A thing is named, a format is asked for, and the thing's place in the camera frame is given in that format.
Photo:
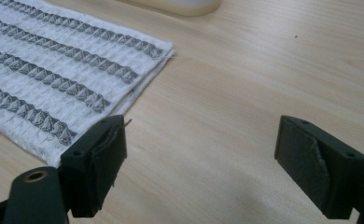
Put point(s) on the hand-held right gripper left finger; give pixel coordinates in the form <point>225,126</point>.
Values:
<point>93,174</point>

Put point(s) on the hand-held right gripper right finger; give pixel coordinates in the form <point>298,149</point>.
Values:
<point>323,174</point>

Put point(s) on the white grey-striped cloth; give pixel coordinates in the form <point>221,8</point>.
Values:
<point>55,77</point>

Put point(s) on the white round container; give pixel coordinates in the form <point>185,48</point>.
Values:
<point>183,6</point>

